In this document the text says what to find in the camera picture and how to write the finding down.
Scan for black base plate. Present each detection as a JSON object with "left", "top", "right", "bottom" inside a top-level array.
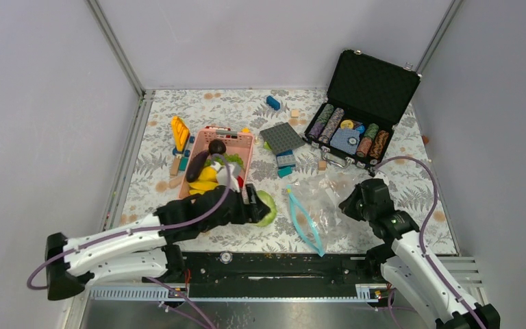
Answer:
[{"left": 156, "top": 245, "right": 392, "bottom": 304}]

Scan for pink plastic basket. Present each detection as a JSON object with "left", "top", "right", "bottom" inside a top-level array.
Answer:
[{"left": 178, "top": 126, "right": 254, "bottom": 199}]

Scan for green fake cabbage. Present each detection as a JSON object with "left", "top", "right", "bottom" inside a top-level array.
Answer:
[{"left": 254, "top": 190, "right": 278, "bottom": 228}]

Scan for black poker chip case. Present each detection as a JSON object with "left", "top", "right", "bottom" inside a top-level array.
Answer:
[{"left": 302, "top": 49, "right": 421, "bottom": 171}]

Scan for yellow toy block stack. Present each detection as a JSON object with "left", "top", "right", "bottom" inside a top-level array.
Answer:
[{"left": 171, "top": 116, "right": 190, "bottom": 153}]

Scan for wooden plank block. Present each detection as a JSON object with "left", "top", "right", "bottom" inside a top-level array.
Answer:
[{"left": 168, "top": 175, "right": 185, "bottom": 189}]

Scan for green fake grapes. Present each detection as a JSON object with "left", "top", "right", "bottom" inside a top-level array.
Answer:
[{"left": 204, "top": 154, "right": 245, "bottom": 169}]

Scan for dark fake plum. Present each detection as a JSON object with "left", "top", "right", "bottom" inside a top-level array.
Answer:
[{"left": 208, "top": 139, "right": 227, "bottom": 156}]

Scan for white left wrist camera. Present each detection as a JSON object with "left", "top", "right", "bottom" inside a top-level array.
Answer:
[{"left": 212, "top": 162, "right": 241, "bottom": 193}]

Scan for blue toy brick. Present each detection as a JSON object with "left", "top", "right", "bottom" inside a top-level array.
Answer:
[{"left": 266, "top": 95, "right": 281, "bottom": 110}]

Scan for grey lego baseplate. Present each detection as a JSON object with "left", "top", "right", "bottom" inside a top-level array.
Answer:
[{"left": 260, "top": 123, "right": 305, "bottom": 155}]

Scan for grey lego brick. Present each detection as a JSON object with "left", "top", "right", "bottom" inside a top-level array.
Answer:
[{"left": 276, "top": 150, "right": 297, "bottom": 169}]

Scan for yellow fake banana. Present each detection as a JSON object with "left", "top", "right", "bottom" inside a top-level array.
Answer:
[{"left": 188, "top": 180, "right": 218, "bottom": 195}]

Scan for teal toy block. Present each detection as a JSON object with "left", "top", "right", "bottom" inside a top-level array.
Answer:
[{"left": 277, "top": 167, "right": 292, "bottom": 178}]

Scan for purple fake eggplant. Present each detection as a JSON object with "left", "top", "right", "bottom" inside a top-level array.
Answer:
[{"left": 185, "top": 150, "right": 210, "bottom": 183}]

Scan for yellow fake mango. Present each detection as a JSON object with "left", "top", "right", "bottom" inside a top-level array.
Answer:
[{"left": 198, "top": 167, "right": 218, "bottom": 182}]

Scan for clear zip top bag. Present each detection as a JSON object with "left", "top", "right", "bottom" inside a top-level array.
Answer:
[{"left": 285, "top": 172, "right": 365, "bottom": 257}]

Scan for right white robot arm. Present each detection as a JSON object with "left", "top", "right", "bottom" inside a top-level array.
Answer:
[{"left": 338, "top": 178, "right": 501, "bottom": 328}]

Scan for poker chip on table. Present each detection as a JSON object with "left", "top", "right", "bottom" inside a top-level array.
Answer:
[{"left": 219, "top": 252, "right": 233, "bottom": 264}]

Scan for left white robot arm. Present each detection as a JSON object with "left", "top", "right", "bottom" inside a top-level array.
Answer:
[{"left": 45, "top": 184, "right": 276, "bottom": 301}]

